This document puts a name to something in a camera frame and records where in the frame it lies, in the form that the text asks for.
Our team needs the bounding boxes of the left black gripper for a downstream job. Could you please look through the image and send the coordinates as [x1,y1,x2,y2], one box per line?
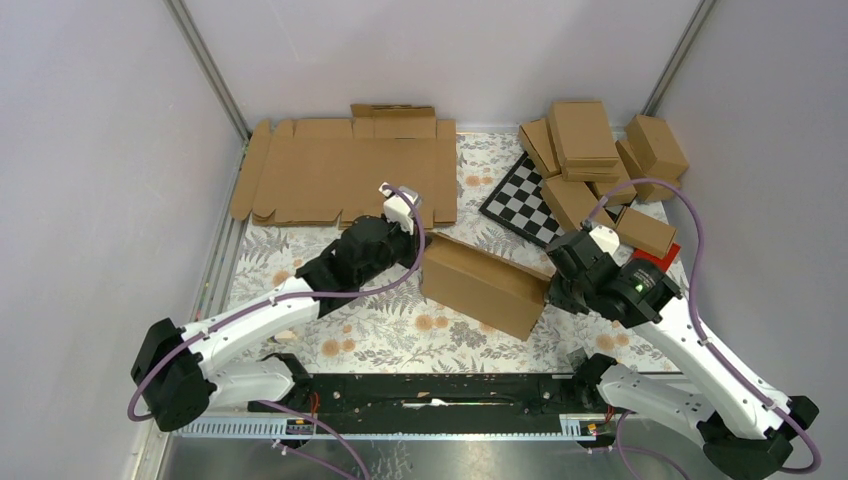
[358,214,434,286]

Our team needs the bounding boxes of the cardboard box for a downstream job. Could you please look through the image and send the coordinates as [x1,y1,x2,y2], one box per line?
[518,118,561,178]
[625,115,689,179]
[614,139,682,205]
[420,234,551,341]
[547,101,619,169]
[562,160,637,206]

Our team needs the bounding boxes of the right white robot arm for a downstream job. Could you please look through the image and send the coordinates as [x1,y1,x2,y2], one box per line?
[546,226,819,479]

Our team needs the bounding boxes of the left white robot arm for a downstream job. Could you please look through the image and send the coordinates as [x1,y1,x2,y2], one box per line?
[127,183,427,432]

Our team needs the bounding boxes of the folded box on red box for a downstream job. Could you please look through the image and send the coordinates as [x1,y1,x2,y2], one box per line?
[614,207,677,258]

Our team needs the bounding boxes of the folded box on checkerboard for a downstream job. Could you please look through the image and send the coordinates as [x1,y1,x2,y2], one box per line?
[541,176,598,232]

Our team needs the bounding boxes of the leaning folded cardboard box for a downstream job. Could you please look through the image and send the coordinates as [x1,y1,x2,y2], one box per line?
[518,118,561,178]

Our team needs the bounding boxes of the stack of flat cardboard sheets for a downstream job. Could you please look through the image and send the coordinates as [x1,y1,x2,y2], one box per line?
[229,104,459,228]

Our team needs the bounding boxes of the floral patterned table mat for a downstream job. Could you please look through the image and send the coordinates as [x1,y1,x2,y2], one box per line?
[240,133,674,373]

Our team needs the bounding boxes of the black white checkerboard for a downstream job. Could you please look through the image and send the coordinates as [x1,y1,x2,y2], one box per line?
[479,153,564,248]

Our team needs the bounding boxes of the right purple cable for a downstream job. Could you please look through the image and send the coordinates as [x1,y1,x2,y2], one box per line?
[582,177,823,480]

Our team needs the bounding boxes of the purple cable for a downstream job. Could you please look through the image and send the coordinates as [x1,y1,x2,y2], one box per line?
[582,177,823,480]
[127,184,427,480]

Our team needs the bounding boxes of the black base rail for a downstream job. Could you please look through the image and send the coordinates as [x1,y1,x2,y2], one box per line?
[279,373,619,436]

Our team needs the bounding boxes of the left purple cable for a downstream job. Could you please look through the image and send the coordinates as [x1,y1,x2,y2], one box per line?
[127,184,427,480]

